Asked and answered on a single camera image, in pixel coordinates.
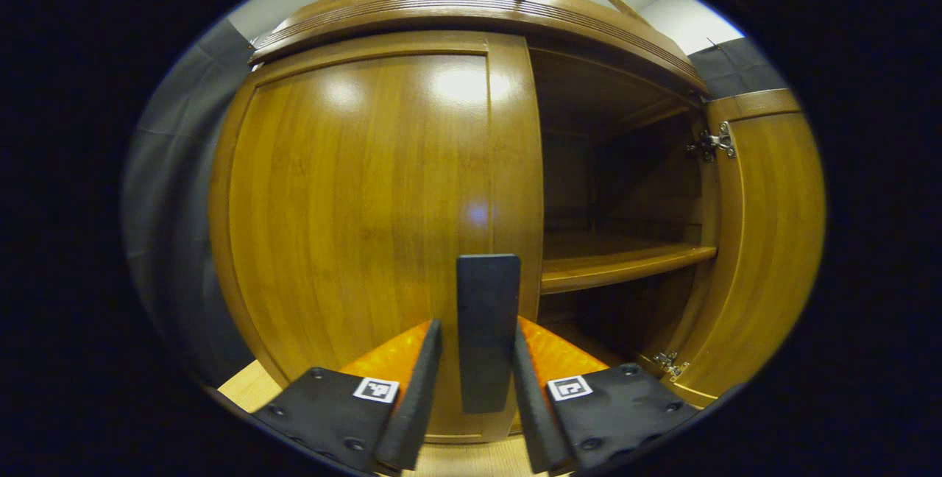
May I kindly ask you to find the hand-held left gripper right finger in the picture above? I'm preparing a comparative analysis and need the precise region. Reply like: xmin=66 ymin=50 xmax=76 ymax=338
xmin=513 ymin=315 xmax=700 ymax=475

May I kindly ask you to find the wooden inner cabinet shelf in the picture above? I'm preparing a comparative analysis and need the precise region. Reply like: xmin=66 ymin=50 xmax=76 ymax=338
xmin=541 ymin=230 xmax=718 ymax=295

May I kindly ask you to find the metal door hinge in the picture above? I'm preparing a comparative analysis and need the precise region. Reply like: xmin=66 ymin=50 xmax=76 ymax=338
xmin=686 ymin=121 xmax=737 ymax=163
xmin=653 ymin=350 xmax=690 ymax=382

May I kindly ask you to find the wooden cabinet door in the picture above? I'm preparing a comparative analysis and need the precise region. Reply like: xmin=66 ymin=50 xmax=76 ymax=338
xmin=208 ymin=30 xmax=545 ymax=445
xmin=637 ymin=88 xmax=826 ymax=408

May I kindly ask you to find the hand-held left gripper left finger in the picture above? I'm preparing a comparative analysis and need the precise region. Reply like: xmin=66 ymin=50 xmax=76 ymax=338
xmin=252 ymin=319 xmax=444 ymax=474

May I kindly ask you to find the black door handle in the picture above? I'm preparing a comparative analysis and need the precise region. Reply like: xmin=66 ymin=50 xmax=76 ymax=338
xmin=456 ymin=254 xmax=521 ymax=414

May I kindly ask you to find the wooden double-door shoe cabinet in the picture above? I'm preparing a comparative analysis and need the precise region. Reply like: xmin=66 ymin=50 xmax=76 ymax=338
xmin=249 ymin=0 xmax=718 ymax=389

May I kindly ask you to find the wooden cabinet drawer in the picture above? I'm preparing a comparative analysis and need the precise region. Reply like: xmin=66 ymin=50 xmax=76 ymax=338
xmin=249 ymin=0 xmax=709 ymax=95

